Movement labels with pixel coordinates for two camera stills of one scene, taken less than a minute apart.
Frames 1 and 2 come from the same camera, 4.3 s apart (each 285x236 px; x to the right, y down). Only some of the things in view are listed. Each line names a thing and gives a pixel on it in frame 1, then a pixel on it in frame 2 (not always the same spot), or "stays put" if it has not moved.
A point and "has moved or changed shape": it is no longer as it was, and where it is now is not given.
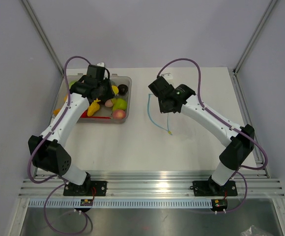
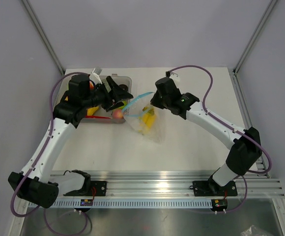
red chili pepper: (84, 115) stays put
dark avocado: (123, 89) stays put
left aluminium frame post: (43, 36) stays put
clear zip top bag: (159, 118) has moved or changed shape
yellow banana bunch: (94, 106) has moved or changed shape
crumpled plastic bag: (253, 231) stays put
